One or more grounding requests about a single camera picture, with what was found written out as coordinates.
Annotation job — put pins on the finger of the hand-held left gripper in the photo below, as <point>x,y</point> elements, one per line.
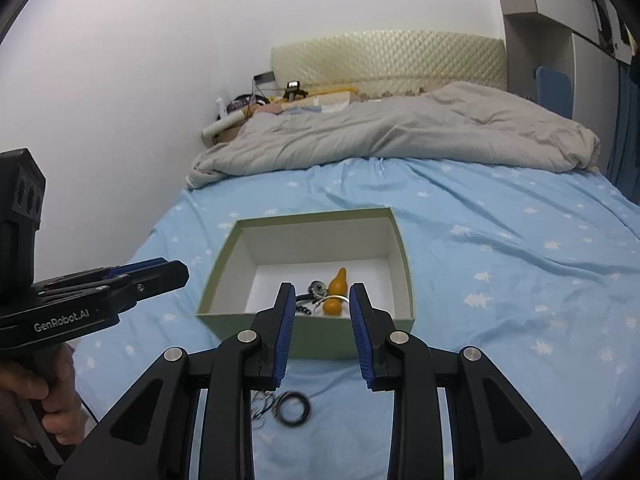
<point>140,266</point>
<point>155,280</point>

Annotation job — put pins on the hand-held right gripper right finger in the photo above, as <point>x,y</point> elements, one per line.
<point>360,335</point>

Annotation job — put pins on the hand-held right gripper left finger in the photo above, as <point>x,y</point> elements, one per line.
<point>285,335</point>

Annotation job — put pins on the orange gourd pendant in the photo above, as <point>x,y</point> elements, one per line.
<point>337,285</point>

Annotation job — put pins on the grey flower brooch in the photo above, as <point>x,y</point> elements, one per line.
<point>317,290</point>

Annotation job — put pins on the green cardboard box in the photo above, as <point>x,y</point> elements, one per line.
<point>225,290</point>

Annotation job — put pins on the black hair band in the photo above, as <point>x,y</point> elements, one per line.
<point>292,409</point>

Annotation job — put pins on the person's left hand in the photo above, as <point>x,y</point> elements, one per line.
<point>62,410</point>

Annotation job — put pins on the bed with blue star sheet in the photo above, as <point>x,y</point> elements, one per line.
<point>500,285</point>

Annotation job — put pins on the brown cardboard box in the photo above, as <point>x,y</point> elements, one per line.
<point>230,135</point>

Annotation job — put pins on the rolled paper tube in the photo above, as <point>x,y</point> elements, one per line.
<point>225,125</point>

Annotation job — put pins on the white bottle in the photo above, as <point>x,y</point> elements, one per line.
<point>220,109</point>

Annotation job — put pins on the grey blanket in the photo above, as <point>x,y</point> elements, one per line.
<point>400,130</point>

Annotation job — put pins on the black clip device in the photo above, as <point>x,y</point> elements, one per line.
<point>294,90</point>

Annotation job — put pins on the cream quilted headboard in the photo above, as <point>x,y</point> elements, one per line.
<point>390,60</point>

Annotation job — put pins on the blue curtain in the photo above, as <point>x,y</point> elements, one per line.
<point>627,135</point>

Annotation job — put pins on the grey wardrobe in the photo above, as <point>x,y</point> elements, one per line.
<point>560,20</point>

